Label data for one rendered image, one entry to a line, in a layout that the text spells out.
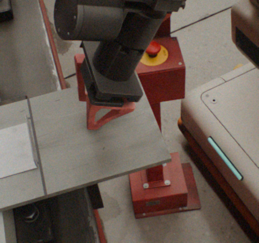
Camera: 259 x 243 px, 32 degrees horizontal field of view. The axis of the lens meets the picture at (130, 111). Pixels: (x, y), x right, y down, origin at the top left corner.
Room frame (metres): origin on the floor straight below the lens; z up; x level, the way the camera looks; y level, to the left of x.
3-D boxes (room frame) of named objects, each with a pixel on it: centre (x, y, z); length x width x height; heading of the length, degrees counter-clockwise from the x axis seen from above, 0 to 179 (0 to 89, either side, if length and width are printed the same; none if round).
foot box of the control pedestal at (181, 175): (0.80, -0.09, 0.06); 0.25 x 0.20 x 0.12; 92
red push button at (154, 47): (0.75, -0.07, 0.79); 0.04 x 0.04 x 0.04
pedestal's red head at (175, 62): (0.80, -0.06, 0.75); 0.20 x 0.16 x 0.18; 2
